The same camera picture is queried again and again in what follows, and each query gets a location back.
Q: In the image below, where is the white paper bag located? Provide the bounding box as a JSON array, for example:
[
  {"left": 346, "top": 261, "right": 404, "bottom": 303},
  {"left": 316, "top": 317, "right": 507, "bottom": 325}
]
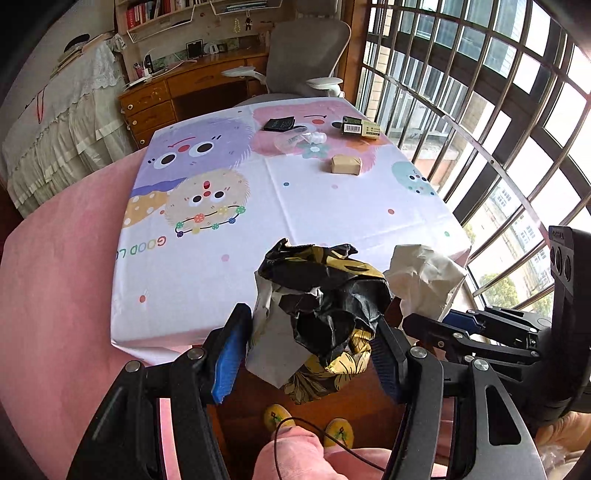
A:
[{"left": 384, "top": 245, "right": 467, "bottom": 321}]

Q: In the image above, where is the black gold snack bag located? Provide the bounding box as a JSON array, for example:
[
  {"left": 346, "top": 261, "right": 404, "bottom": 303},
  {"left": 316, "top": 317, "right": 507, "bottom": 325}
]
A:
[{"left": 245, "top": 239, "right": 393, "bottom": 404}]

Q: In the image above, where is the green cream cardboard box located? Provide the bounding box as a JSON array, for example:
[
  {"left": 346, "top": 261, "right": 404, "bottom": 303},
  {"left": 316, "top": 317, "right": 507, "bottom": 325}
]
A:
[{"left": 341, "top": 116, "right": 381, "bottom": 140}]

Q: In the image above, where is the right pink trouser leg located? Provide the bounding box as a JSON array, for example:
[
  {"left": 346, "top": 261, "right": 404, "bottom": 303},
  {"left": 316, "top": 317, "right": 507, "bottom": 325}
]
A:
[{"left": 322, "top": 445, "right": 449, "bottom": 480}]

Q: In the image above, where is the pink trouser leg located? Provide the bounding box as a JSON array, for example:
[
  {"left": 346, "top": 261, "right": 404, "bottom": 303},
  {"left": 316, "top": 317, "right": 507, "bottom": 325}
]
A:
[
  {"left": 322, "top": 445, "right": 449, "bottom": 480},
  {"left": 252, "top": 426, "right": 346, "bottom": 480}
]

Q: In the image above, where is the left yellow embroidered slipper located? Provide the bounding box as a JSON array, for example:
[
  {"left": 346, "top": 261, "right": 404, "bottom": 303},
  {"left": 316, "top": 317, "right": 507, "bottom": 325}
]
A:
[{"left": 263, "top": 404, "right": 296, "bottom": 432}]

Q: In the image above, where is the left pink trouser leg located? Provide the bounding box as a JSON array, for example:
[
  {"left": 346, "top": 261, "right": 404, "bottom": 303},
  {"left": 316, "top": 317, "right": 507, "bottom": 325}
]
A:
[{"left": 252, "top": 426, "right": 346, "bottom": 480}]

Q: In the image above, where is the small tan cardboard box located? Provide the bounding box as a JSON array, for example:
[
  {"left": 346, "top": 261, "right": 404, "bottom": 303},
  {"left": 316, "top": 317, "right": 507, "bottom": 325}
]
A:
[{"left": 331, "top": 154, "right": 363, "bottom": 176}]

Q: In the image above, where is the metal window security grille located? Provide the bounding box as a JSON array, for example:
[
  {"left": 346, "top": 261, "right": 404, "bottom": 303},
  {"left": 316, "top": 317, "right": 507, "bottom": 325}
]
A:
[{"left": 356, "top": 1, "right": 590, "bottom": 315}]

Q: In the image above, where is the clear crumpled plastic bag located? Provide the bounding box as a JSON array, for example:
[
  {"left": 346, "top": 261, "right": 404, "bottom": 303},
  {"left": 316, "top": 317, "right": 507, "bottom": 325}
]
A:
[{"left": 273, "top": 129, "right": 328, "bottom": 154}]

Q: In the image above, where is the cartoon printed tablecloth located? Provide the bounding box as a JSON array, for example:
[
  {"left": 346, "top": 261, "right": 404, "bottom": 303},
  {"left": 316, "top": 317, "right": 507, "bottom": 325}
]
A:
[{"left": 110, "top": 98, "right": 471, "bottom": 363}]

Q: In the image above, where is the small black card box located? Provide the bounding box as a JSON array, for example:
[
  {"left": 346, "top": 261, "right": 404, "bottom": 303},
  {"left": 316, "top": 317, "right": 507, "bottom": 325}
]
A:
[{"left": 263, "top": 116, "right": 296, "bottom": 133}]

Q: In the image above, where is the grey office chair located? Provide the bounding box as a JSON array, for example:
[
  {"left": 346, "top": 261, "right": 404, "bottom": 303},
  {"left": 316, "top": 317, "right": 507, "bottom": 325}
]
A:
[{"left": 222, "top": 1, "right": 352, "bottom": 105}]

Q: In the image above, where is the lace cloth covered furniture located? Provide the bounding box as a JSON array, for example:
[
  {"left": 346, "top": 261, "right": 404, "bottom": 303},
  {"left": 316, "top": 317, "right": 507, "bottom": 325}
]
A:
[{"left": 1, "top": 39, "right": 134, "bottom": 217}]

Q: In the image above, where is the wooden desk with drawers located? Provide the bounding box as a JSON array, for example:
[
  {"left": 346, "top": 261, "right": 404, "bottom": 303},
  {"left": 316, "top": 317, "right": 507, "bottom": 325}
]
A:
[{"left": 119, "top": 47, "right": 269, "bottom": 149}]

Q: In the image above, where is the thin black cable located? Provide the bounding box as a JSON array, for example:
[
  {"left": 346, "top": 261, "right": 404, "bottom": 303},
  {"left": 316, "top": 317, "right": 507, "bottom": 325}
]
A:
[{"left": 272, "top": 416, "right": 387, "bottom": 480}]

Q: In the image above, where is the wall bookshelf with books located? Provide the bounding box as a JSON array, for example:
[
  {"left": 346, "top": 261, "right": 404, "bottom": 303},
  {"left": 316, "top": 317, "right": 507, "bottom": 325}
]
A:
[{"left": 113, "top": 1, "right": 294, "bottom": 44}]

